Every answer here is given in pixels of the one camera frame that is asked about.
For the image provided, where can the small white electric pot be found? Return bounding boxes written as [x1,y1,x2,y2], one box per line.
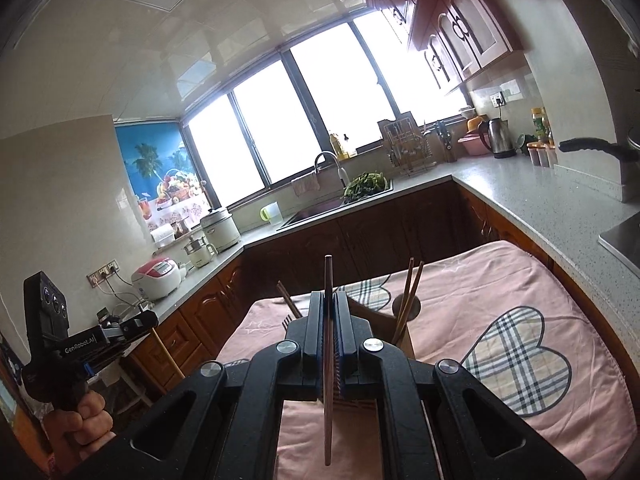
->
[182,235,219,270]

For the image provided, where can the wooden wall cabinets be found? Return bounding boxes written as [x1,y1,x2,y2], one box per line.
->
[357,0,526,96]

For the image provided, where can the gas stove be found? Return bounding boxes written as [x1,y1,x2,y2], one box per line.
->
[597,210,640,266]

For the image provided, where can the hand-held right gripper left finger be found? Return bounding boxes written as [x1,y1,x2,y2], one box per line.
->
[67,290,327,480]

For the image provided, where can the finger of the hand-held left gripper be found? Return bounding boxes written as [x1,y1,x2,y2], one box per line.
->
[102,311,160,349]

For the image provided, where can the fruit and palm wall poster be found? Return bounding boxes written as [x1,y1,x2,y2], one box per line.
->
[115,120,211,226]

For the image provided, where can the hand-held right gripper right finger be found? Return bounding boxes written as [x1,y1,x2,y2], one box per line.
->
[332,290,586,480]

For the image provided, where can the kitchen faucet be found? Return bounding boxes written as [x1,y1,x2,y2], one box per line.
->
[314,151,349,199]

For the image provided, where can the black spoon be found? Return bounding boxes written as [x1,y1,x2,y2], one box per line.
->
[392,293,421,322]

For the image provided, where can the black wok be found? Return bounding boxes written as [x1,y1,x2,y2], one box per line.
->
[558,137,640,164]

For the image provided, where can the wooden chopstick red patterned end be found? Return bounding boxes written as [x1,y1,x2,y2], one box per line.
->
[323,255,335,467]
[151,326,185,380]
[395,257,416,346]

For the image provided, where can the yellow green-capped bottle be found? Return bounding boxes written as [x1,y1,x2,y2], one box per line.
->
[530,107,549,144]

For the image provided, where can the wooden base cabinets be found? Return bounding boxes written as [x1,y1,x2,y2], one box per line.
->
[120,180,553,396]

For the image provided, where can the plain wooden chopstick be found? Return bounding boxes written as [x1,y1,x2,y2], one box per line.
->
[397,260,425,347]

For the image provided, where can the white and pink rice cooker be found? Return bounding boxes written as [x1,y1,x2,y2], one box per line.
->
[131,256,182,301]

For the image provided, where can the white stool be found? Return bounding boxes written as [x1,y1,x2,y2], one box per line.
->
[95,360,153,413]

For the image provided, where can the paper towel roll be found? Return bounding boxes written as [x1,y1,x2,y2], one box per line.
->
[150,224,177,249]

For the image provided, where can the steel electric kettle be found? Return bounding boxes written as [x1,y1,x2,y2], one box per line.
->
[478,117,517,160]

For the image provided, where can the grey kitchen countertop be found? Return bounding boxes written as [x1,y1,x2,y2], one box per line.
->
[147,152,640,311]

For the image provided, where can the pink tablecloth with plaid hearts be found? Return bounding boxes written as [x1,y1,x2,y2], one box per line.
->
[215,240,626,480]

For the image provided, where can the metal dish rack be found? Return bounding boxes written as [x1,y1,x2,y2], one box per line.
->
[377,115,438,177]

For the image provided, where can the spice jar set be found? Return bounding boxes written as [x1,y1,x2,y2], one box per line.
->
[526,141,559,169]

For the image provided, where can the kitchen sink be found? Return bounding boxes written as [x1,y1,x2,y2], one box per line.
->
[277,180,396,231]

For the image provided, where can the kitchen window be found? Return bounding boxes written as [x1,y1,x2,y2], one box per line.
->
[182,10,471,206]

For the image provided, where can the large white cooker pot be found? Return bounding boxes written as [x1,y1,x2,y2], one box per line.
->
[200,206,242,254]

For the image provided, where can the dark long chopstick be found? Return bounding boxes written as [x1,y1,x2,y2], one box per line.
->
[276,281,304,319]

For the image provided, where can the person's left hand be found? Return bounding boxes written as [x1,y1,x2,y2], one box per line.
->
[42,390,116,477]

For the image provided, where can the pink dish cloth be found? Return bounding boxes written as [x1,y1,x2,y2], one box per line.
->
[291,170,322,197]

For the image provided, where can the green vegetables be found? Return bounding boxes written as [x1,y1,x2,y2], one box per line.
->
[342,171,390,202]

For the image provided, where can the wooden utensil holder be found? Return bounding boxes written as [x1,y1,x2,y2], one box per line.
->
[345,287,417,361]

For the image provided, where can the pink plastic basin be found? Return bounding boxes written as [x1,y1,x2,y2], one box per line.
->
[457,132,493,157]

